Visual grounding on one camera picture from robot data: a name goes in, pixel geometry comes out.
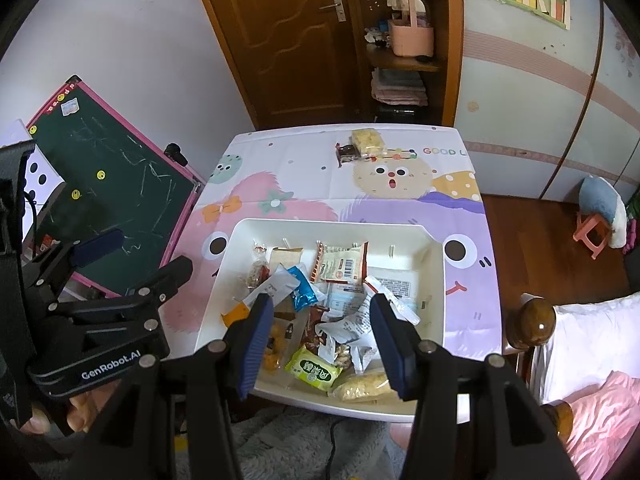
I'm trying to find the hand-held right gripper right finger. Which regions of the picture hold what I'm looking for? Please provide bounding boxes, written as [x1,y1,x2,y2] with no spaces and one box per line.
[369,292,576,480]

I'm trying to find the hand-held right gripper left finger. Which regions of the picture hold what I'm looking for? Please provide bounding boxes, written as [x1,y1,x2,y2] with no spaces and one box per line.
[65,294,275,480]

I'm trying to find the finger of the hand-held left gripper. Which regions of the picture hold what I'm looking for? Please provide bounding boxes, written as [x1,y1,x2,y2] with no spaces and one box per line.
[47,255,194,321]
[32,229,126,306]

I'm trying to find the orange clear snack packet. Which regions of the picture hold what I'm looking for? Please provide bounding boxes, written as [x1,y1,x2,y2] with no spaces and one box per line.
[260,317,297,376]

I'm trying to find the silver snack packet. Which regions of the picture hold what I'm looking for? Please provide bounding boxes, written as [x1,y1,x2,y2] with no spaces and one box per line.
[315,305,378,376]

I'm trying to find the clear packet with red trim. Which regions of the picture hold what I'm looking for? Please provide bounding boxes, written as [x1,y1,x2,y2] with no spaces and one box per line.
[365,275,422,326]

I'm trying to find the white snack packet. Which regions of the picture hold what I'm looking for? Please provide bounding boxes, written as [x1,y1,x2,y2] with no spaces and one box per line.
[242,266,300,306]

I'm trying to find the dark brown snack packet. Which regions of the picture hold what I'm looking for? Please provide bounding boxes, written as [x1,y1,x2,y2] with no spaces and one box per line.
[305,305,341,361]

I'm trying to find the green snack packet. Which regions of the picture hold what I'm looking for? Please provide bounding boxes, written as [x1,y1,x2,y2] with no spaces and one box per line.
[285,345,343,393]

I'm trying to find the pale white blue packet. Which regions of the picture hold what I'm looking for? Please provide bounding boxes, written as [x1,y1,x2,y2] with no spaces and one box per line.
[320,282,368,318]

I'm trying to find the small red snack packet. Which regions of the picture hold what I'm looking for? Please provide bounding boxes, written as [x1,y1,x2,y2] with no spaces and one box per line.
[248,241,272,291]

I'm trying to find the blue snack packet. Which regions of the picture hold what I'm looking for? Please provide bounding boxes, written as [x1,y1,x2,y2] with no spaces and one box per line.
[287,264,319,313]

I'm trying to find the long brown snack packet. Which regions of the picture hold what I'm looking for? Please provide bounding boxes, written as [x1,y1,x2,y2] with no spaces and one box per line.
[267,246,305,273]

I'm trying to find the beige brown-edged snack packet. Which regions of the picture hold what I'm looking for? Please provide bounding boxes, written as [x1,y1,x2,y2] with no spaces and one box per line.
[310,241,369,285]

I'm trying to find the white plastic bin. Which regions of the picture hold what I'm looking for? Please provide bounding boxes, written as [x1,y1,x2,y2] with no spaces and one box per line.
[194,217,447,408]

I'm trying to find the person's left hand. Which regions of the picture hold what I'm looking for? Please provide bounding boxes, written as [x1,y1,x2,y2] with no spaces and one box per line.
[17,380,131,435]

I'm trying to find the white dotted board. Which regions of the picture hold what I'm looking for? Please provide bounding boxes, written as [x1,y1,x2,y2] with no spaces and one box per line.
[0,120,66,201]

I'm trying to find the grey fuzzy blanket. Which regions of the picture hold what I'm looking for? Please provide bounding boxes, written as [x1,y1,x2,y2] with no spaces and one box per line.
[30,400,416,480]

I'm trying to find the printed cartoon tablecloth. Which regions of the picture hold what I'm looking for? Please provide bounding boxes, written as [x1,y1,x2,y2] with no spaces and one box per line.
[160,124,502,356]

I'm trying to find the small wooden bed knob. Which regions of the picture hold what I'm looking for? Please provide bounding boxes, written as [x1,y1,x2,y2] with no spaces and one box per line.
[540,400,575,443]

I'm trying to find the white pillow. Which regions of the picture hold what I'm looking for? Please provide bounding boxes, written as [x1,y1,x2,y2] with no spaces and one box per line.
[530,295,640,403]

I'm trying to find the small dark candy packet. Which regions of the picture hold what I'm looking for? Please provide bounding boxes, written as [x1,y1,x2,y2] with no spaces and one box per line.
[335,144,362,167]

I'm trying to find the clear yellow snack packet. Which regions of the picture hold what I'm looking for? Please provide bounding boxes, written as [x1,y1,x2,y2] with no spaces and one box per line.
[350,128,385,157]

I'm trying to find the pink blanket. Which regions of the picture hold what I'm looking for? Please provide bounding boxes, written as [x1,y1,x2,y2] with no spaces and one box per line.
[562,370,640,480]

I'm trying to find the pink plastic stool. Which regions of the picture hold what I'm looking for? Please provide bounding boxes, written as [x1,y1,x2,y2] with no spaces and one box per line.
[574,212,613,260]

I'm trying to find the brown wooden door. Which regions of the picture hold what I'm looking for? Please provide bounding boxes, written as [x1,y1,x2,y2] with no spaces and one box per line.
[186,0,366,130]

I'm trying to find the blue cushion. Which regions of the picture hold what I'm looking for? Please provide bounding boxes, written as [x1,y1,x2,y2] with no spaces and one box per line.
[579,176,628,250]

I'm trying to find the folded towels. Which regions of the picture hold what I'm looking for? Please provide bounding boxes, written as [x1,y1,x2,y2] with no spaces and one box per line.
[371,67,428,107]

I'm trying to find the pale wardrobe with pink stripes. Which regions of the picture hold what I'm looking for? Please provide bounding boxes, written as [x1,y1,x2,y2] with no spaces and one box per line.
[452,0,640,206]

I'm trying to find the brown wooden shelf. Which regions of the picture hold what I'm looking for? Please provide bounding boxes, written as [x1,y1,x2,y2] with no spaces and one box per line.
[345,0,466,128]

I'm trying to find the green chalkboard with pink frame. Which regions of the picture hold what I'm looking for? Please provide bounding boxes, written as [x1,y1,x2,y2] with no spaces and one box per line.
[27,76,206,301]

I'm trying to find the black cable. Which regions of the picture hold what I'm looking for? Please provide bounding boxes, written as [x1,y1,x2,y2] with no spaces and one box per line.
[325,417,346,480]

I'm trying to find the round wooden bed post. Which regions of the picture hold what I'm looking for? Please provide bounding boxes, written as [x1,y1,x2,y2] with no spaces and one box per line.
[505,296,557,361]

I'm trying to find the pink basket with handle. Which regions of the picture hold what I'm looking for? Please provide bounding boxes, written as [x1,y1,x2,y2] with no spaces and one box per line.
[389,0,435,58]

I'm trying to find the metal door handle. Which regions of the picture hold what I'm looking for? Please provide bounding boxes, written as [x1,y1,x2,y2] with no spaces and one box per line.
[320,0,348,23]

